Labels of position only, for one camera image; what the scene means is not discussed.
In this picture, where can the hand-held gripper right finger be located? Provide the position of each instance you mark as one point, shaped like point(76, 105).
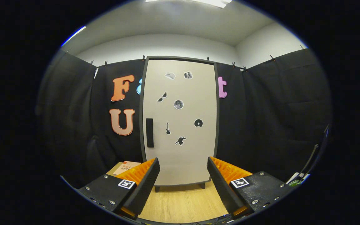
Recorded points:
point(221, 186)

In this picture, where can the white flat object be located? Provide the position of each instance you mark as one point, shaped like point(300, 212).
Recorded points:
point(292, 178)

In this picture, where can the grey shoe cabinet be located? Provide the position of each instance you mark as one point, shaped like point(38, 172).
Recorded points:
point(180, 57)

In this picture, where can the ceiling light panel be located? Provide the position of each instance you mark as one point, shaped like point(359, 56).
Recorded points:
point(214, 2)

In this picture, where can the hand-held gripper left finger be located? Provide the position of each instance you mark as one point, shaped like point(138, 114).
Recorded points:
point(146, 184)

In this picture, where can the bright light strip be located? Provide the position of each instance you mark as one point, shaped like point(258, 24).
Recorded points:
point(73, 36)

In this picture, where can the white orange cover book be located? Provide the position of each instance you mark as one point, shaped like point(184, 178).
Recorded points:
point(127, 167)

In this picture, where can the black backdrop cloth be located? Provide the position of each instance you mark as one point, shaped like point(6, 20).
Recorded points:
point(261, 109)

